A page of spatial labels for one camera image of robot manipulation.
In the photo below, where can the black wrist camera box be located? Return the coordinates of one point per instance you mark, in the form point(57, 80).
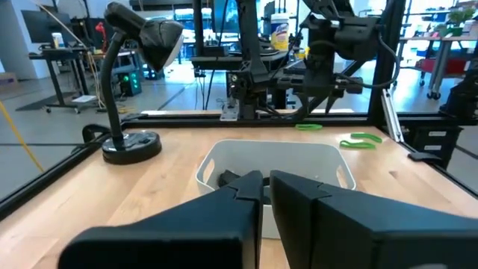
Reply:
point(356, 37)

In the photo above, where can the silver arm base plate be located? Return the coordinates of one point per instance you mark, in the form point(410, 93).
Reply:
point(228, 112)

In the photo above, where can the silver aluminium brace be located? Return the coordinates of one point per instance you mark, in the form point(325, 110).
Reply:
point(394, 123)

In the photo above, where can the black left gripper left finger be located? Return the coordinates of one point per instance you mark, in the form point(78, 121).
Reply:
point(186, 231)

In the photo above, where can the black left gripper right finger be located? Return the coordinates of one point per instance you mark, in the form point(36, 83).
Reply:
point(354, 231)

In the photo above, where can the red storage bin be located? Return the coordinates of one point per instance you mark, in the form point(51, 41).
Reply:
point(452, 66)

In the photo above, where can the black standing desk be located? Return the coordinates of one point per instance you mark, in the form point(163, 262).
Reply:
point(56, 80)

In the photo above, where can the green potted plant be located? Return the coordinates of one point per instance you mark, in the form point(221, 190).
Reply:
point(461, 18)

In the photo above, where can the cardboard box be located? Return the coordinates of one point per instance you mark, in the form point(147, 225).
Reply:
point(7, 79)

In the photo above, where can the white plastic bin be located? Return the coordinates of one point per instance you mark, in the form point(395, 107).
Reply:
point(276, 157)

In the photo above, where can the black gooseneck desk lamp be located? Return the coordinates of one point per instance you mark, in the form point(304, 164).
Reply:
point(130, 147)

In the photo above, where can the green rubber band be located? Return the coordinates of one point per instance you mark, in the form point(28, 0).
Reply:
point(373, 138)
point(345, 144)
point(298, 127)

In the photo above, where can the black computer monitor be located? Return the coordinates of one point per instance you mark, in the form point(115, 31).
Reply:
point(229, 18)

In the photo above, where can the black computer desk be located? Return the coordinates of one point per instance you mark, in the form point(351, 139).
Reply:
point(216, 61)

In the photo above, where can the dark floor mat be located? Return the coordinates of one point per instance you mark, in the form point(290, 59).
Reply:
point(41, 102)

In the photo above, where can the black desk monitor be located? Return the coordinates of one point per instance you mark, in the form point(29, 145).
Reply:
point(41, 26)

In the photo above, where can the computer tower green lights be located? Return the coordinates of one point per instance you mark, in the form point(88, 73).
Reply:
point(130, 82)

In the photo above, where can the wooden-top side table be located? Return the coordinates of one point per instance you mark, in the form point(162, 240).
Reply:
point(422, 38)

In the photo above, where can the black box white labels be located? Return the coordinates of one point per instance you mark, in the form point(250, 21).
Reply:
point(422, 140)

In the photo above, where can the black table clamp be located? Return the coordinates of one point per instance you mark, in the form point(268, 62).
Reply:
point(424, 157)

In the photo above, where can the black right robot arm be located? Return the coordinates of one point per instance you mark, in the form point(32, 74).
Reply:
point(248, 37)

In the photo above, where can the yellow wipes container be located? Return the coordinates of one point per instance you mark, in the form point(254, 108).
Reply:
point(279, 35)

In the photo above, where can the black monitor pole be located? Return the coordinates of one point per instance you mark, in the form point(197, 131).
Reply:
point(198, 26)

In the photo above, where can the black vertical frame post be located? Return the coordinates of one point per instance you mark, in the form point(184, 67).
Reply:
point(381, 101)

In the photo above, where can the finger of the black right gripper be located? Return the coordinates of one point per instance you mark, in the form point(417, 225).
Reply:
point(331, 101)
point(305, 104)

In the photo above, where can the white container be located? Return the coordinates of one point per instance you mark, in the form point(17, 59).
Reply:
point(58, 40)

